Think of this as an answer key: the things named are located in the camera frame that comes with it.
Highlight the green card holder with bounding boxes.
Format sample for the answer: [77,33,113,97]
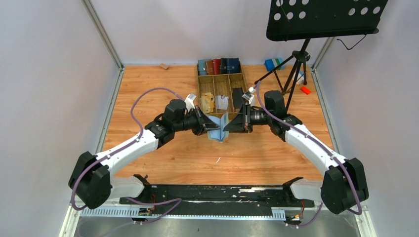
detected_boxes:
[207,112,229,143]

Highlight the grey credit card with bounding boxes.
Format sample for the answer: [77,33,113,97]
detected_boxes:
[215,95,229,110]

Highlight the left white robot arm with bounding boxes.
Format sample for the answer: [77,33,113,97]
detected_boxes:
[68,98,220,209]

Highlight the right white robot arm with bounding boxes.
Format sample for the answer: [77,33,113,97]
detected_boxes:
[223,88,369,215]

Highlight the gold cards pile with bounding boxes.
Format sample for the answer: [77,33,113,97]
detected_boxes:
[200,92,215,114]

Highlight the black card in tray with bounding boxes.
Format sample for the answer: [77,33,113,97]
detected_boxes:
[232,87,244,112]

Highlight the wicker tray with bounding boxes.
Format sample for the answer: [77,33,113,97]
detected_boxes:
[196,66,247,120]

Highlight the red small block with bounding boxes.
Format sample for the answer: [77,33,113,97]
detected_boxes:
[300,86,311,95]

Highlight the white blue small object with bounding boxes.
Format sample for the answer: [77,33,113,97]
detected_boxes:
[296,71,304,85]

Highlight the blue green white block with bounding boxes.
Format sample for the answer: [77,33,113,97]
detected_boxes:
[264,58,283,71]

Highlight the light blue wallet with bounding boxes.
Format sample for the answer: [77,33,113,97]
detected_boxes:
[197,59,212,76]

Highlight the small cardboard piece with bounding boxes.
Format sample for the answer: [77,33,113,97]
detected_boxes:
[160,63,169,70]

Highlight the black wallet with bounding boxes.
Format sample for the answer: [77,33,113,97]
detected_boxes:
[219,58,228,75]

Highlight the brown wallet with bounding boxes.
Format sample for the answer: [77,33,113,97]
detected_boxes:
[205,60,214,75]

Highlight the dark blue wallet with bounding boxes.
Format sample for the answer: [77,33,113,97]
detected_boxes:
[226,58,240,74]

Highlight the red wallet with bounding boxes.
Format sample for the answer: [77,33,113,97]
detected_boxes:
[212,58,221,75]

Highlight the black music stand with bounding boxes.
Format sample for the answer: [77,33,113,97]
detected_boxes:
[265,0,387,108]

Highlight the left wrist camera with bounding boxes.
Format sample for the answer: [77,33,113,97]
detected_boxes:
[184,93,196,112]

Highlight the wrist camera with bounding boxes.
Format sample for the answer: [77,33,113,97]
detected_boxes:
[184,93,196,112]
[242,86,256,106]

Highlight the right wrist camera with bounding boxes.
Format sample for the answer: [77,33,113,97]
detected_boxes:
[242,86,256,106]

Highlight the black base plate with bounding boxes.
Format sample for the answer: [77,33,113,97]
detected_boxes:
[119,185,314,216]

